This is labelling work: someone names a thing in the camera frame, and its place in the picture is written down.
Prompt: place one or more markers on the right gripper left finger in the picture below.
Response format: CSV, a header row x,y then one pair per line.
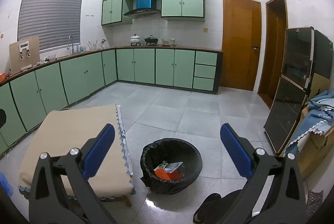
x,y
95,150

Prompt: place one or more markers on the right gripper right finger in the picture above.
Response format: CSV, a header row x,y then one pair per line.
x,y
240,151

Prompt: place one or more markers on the orange foam fruit net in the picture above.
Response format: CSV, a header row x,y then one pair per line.
x,y
162,174

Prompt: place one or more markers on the black trash bin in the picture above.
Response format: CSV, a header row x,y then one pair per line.
x,y
170,150

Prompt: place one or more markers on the green lower kitchen cabinets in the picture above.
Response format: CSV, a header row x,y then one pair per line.
x,y
28,96

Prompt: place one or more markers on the black shoe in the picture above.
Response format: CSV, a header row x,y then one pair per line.
x,y
200,212

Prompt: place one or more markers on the green flattened carton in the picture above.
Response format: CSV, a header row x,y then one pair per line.
x,y
169,167

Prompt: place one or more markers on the cardboard boxes stack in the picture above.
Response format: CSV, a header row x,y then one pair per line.
x,y
316,147

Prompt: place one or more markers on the blue cloth pile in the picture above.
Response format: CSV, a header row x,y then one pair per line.
x,y
318,120

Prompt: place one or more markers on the blue plastic bag on floor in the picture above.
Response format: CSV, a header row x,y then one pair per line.
x,y
6,186

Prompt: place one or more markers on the chrome sink faucet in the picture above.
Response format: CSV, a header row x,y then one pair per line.
x,y
70,45

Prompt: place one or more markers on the black glass cabinet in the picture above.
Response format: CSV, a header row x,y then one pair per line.
x,y
305,72

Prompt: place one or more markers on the orange plastic basket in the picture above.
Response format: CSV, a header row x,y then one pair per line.
x,y
3,77

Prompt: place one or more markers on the brown cardboard box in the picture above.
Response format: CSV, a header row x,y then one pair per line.
x,y
24,53

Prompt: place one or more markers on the white cooking pot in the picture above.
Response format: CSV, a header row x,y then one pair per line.
x,y
135,40

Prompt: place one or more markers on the black wok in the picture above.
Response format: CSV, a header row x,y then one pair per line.
x,y
151,41

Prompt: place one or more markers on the brown wooden door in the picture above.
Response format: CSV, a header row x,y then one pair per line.
x,y
242,32

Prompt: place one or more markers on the range hood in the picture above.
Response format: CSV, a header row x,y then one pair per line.
x,y
140,13

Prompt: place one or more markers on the grey window blind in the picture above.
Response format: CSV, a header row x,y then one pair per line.
x,y
51,20

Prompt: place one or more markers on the blue box above hood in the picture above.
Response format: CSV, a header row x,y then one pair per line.
x,y
146,4

